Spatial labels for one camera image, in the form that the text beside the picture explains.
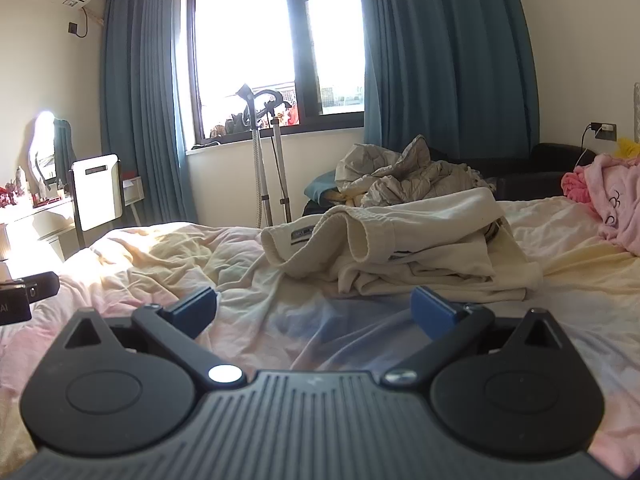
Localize pink plush robe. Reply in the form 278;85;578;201
575;154;640;257

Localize teal pillow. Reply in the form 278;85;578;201
305;170;346;202

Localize blue curtain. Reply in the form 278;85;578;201
352;0;543;162
102;0;198;232

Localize garment steamer stand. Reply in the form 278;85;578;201
222;83;296;228

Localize dark framed window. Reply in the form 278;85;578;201
182;0;369;144

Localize curved vanity mirror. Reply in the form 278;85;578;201
27;111;57;187

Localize black garment on mirror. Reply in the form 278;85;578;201
52;118;77;182

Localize white dressing table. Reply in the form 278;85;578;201
0;194;77;263

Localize hot pink cloth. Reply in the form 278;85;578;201
561;170;591;203

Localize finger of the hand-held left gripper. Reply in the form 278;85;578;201
22;271;61;305

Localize white backed chair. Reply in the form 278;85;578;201
67;154;124;249

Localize white side table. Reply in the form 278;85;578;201
121;175;145;227

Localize grey crumpled quilt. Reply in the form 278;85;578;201
334;135;498;208

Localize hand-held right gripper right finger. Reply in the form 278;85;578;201
381;286;567;390

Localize black charger cable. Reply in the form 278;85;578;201
575;125;599;167

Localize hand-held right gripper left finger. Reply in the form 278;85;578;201
63;286;247;390

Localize white sweatpants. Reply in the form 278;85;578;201
260;187;544;302

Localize cosmetics on dressing table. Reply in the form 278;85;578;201
0;165;68;209

